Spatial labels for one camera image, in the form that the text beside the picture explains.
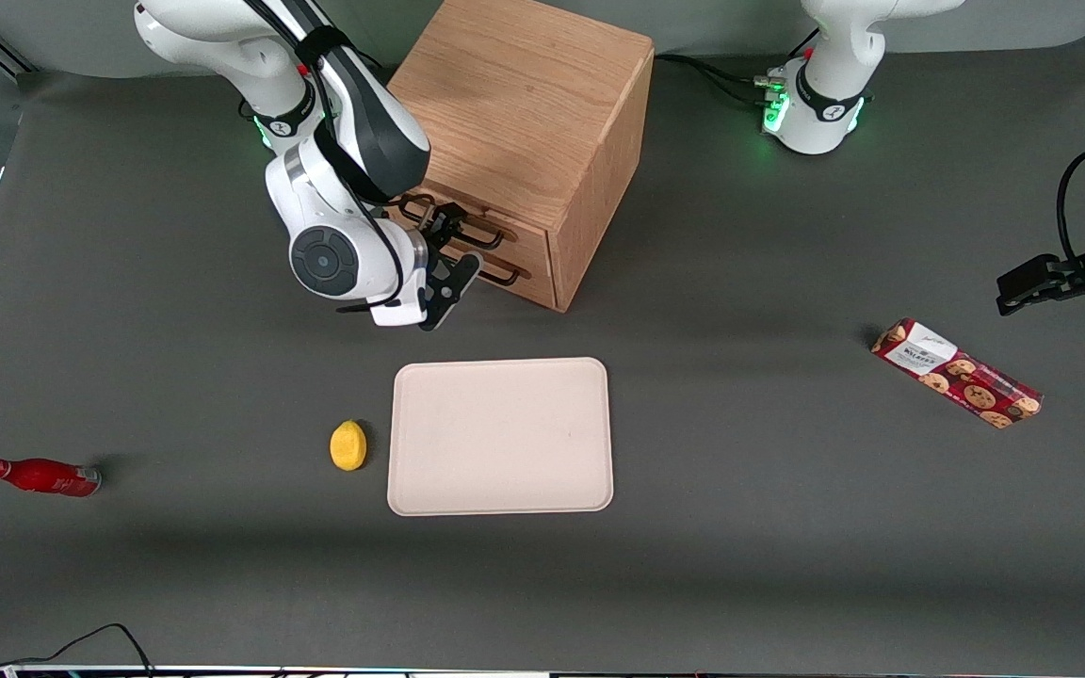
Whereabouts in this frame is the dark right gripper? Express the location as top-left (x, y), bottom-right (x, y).
top-left (418, 203), bottom-right (483, 331)

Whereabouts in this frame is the black drawer handle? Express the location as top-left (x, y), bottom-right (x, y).
top-left (444, 247), bottom-right (531, 286)
top-left (399, 195), bottom-right (508, 250)

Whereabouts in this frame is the wooden drawer with light interior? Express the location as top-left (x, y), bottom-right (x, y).
top-left (392, 193), bottom-right (558, 274)

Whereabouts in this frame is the wooden drawer front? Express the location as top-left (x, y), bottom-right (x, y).
top-left (453, 247), bottom-right (558, 307)

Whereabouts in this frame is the wooden drawer cabinet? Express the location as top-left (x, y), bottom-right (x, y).
top-left (382, 0), bottom-right (655, 313)

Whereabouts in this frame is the red cookie package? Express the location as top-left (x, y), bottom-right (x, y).
top-left (870, 318), bottom-right (1043, 429)

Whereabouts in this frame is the cream rectangular tray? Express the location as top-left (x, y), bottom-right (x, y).
top-left (387, 357), bottom-right (615, 517)

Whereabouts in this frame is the yellow lemon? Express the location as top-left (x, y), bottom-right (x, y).
top-left (330, 420), bottom-right (367, 472)

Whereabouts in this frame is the red bottle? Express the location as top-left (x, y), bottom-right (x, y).
top-left (0, 458), bottom-right (103, 498)

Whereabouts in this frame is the black cable along right arm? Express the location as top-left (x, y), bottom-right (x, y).
top-left (241, 0), bottom-right (407, 314)

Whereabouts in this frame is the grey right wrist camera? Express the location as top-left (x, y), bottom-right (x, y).
top-left (368, 299), bottom-right (426, 329)

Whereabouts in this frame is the black cable behind cabinet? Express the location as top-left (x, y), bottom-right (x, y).
top-left (693, 61), bottom-right (774, 106)
top-left (654, 54), bottom-right (774, 86)

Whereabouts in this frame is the black cable at table edge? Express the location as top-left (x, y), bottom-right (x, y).
top-left (0, 623), bottom-right (155, 678)

